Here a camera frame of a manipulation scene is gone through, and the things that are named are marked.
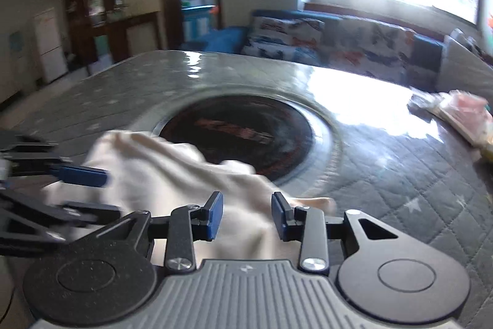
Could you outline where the blue sofa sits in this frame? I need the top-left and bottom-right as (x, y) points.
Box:
(182, 10), (443, 92)

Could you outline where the butterfly print cushion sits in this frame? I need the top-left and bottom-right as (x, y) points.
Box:
(326, 17), (415, 84)
(242, 17), (325, 66)

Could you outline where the right butterfly print cushion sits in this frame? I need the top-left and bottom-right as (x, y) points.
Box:
(326, 17), (415, 84)

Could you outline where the black round induction cooktop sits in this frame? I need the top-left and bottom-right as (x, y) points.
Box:
(160, 95), (314, 181)

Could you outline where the cream white garment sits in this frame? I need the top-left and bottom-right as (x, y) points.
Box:
(41, 129), (337, 262)

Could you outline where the white refrigerator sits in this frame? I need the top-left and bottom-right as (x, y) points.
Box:
(33, 8), (68, 84)

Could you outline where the grey white pillow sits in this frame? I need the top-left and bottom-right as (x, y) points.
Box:
(436, 28), (492, 104)

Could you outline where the dark wooden display cabinet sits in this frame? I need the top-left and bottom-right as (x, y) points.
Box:
(64, 0), (163, 69)

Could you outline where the left butterfly print cushion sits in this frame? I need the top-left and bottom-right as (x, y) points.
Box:
(242, 17), (325, 66)

